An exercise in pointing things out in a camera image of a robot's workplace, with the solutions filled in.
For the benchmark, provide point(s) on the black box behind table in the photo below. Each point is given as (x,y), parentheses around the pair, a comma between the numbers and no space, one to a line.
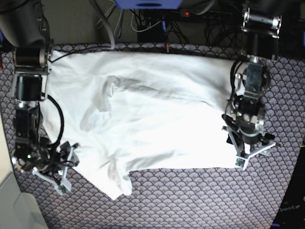
(152,30)

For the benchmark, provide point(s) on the black case OpenArm label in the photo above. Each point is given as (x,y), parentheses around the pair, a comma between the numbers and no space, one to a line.
(291,214)

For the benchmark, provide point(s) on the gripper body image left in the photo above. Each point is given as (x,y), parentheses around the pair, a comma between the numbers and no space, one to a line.
(28,155)

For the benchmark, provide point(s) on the patterned purple table cloth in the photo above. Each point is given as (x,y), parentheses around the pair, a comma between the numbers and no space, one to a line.
(194,198)

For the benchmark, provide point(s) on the black power strip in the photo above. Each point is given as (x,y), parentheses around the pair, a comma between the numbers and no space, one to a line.
(187,13)

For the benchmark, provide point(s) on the blue box overhead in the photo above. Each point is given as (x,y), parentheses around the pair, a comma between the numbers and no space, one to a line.
(149,4)

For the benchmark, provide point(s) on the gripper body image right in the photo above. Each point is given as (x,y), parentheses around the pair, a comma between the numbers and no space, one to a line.
(250,134)

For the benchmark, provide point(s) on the white T-shirt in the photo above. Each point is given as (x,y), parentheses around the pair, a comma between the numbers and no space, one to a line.
(132,111)

